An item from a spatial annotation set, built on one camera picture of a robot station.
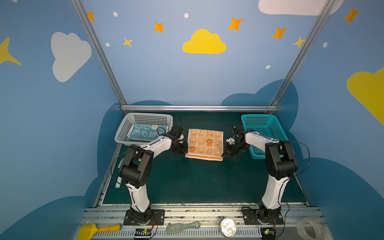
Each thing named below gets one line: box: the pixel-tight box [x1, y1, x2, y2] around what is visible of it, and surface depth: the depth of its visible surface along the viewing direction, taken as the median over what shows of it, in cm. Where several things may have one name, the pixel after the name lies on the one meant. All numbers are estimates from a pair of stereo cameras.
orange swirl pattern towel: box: [185, 129, 224, 162], surface depth 104 cm
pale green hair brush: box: [166, 221, 201, 234], surface depth 73 cm
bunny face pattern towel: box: [127, 123, 169, 141], surface depth 107 cm
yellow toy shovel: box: [76, 223, 121, 240], surface depth 70 cm
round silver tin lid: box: [218, 217, 237, 238], surface depth 69 cm
